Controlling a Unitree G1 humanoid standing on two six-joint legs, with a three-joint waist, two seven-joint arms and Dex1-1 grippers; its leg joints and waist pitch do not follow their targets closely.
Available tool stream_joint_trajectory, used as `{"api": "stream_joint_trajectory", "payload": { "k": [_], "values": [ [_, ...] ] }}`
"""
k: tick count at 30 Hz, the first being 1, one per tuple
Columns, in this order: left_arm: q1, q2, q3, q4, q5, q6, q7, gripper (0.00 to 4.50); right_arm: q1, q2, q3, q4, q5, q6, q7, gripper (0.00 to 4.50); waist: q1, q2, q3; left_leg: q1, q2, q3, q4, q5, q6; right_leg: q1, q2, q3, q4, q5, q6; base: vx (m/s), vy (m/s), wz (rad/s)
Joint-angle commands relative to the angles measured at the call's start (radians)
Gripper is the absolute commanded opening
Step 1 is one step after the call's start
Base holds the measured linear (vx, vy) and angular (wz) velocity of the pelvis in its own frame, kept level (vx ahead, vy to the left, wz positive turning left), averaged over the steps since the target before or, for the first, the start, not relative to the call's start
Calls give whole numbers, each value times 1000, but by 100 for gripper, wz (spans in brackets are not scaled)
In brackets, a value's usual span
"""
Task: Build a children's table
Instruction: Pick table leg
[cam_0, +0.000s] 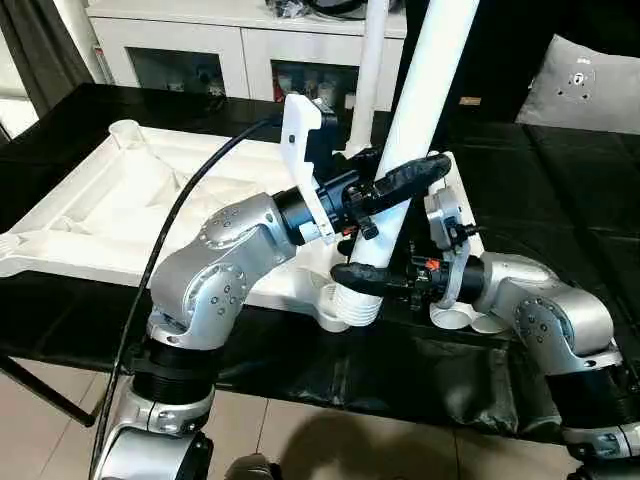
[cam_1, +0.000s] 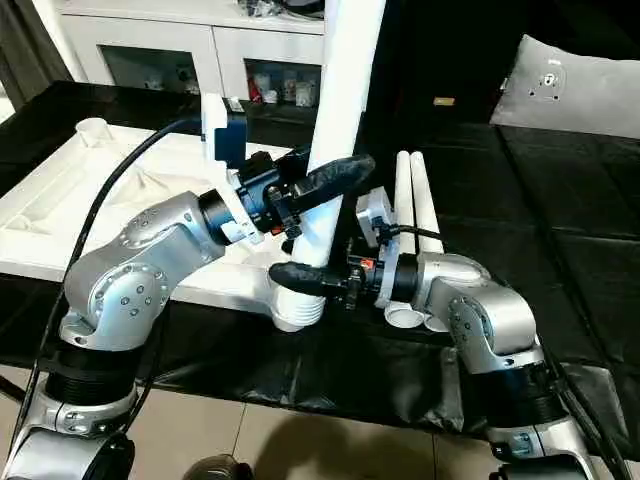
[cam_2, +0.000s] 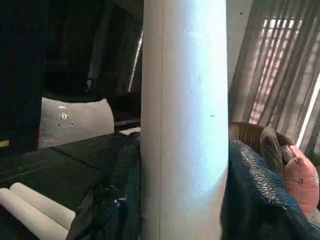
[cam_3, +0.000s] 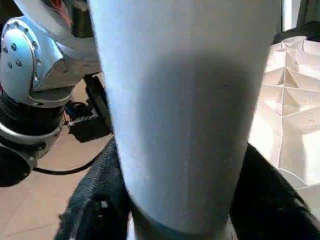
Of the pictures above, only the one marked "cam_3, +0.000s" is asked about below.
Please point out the white plastic table top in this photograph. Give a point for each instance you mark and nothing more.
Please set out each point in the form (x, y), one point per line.
(300, 125)

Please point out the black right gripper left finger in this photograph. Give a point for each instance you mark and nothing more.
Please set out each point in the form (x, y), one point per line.
(97, 200)

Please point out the white plastic table leg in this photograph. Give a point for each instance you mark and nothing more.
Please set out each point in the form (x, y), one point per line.
(185, 100)

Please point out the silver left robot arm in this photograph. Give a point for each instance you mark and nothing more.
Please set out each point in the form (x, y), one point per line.
(30, 65)

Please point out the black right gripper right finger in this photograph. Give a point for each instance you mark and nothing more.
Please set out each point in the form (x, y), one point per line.
(275, 210)

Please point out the black floor device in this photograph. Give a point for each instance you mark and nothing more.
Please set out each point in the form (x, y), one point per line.
(87, 125)

